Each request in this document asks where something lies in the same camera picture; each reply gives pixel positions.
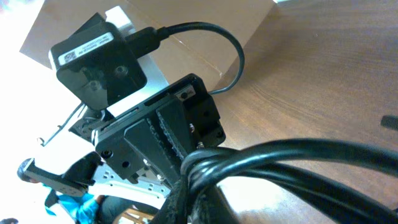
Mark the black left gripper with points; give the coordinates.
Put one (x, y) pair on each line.
(161, 131)

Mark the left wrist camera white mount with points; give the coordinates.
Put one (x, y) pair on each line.
(96, 64)

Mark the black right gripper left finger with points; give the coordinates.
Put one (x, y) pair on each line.
(174, 209)

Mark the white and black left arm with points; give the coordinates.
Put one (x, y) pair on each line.
(91, 174)

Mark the person in blue jeans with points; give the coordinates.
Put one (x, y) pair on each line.
(90, 208)

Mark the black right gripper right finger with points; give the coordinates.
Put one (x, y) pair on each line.
(211, 207)

